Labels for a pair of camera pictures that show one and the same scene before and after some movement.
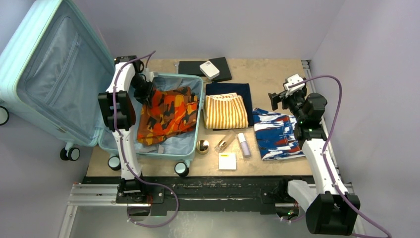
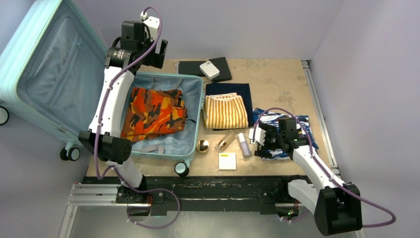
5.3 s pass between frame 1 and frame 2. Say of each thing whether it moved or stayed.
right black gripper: moved
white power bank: stayed
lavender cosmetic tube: stayed
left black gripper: moved
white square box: stayed
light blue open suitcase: stayed
